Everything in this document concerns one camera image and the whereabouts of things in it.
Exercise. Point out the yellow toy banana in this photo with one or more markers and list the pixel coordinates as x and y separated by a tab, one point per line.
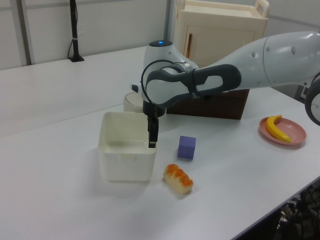
275	130

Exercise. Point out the toy bread with orange glaze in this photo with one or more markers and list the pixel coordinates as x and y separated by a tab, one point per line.
178	180

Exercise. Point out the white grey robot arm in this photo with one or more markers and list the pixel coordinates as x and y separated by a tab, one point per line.
275	62

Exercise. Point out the dark wooden drawer box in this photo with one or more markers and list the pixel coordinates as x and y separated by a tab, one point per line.
220	105

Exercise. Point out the purple cube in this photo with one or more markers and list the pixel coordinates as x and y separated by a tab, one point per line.
186	148

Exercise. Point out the black pole stand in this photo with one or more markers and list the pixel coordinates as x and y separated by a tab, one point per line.
74	30

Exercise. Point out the pink plate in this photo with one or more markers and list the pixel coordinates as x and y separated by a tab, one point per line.
295	132

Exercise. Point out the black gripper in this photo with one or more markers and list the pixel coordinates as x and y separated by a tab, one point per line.
152	110

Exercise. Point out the white plastic box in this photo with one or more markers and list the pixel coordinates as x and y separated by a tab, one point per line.
125	162

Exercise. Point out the cream wooden cabinet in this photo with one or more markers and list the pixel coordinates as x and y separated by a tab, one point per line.
225	32

